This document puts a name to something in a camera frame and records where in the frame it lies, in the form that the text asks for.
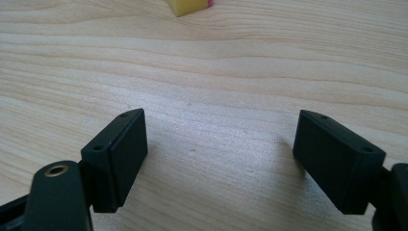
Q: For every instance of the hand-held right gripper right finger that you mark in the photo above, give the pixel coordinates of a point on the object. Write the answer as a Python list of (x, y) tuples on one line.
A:
[(333, 160)]

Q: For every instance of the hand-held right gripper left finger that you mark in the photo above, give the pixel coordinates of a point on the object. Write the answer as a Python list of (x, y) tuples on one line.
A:
[(123, 160)]

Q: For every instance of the yellow sponge block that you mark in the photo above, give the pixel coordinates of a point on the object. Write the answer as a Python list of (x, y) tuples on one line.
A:
[(189, 5)]

